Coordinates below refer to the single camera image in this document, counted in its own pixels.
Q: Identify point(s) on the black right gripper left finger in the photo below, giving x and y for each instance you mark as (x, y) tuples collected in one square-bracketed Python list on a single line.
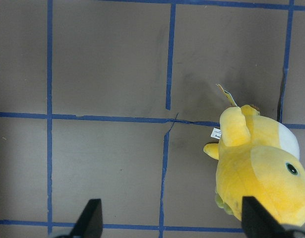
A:
[(90, 222)]

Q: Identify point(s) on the yellow plush dinosaur toy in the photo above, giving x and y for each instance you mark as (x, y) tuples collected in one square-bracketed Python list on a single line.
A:
[(260, 157)]

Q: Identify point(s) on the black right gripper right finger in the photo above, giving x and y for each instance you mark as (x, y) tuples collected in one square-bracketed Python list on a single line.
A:
[(257, 222)]

